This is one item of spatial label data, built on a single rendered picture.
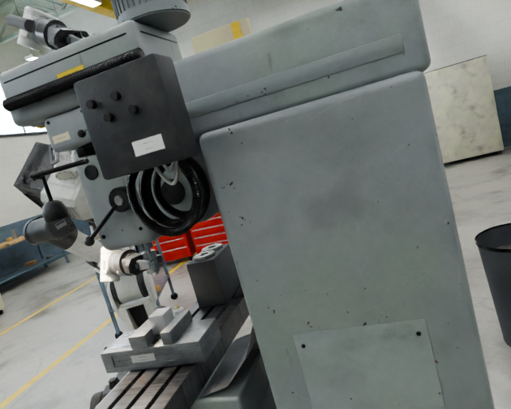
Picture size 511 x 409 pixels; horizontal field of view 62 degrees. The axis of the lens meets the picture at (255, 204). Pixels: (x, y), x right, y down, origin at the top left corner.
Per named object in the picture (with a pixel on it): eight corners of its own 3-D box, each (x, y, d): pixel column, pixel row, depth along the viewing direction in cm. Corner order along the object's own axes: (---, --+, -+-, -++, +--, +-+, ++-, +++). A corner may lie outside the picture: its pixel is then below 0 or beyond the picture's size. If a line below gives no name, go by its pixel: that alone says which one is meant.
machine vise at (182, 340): (106, 373, 135) (95, 342, 134) (131, 348, 149) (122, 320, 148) (205, 362, 125) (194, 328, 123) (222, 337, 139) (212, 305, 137)
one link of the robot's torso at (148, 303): (140, 346, 227) (107, 273, 206) (178, 334, 228) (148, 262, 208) (139, 368, 213) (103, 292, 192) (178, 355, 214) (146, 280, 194)
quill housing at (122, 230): (100, 255, 128) (65, 150, 123) (137, 234, 147) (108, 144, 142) (154, 243, 121) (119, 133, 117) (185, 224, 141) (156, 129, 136)
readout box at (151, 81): (100, 182, 89) (66, 82, 86) (124, 175, 98) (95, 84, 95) (182, 159, 83) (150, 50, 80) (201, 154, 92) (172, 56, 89)
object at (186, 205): (147, 235, 119) (118, 144, 116) (185, 214, 142) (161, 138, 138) (208, 221, 113) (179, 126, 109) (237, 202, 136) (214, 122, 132)
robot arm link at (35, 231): (54, 252, 165) (22, 237, 155) (62, 231, 169) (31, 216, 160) (73, 247, 159) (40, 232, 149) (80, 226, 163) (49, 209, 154)
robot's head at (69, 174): (62, 185, 157) (51, 174, 149) (60, 161, 161) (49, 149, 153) (80, 180, 157) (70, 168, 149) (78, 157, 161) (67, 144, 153)
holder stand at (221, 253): (199, 308, 170) (184, 261, 167) (216, 287, 191) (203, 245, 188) (226, 303, 167) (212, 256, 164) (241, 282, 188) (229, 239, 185)
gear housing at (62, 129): (50, 154, 122) (39, 120, 121) (102, 146, 145) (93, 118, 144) (149, 122, 112) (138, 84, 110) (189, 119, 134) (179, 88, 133)
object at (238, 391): (103, 442, 134) (91, 409, 133) (157, 376, 167) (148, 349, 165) (250, 436, 118) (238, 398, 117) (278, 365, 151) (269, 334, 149)
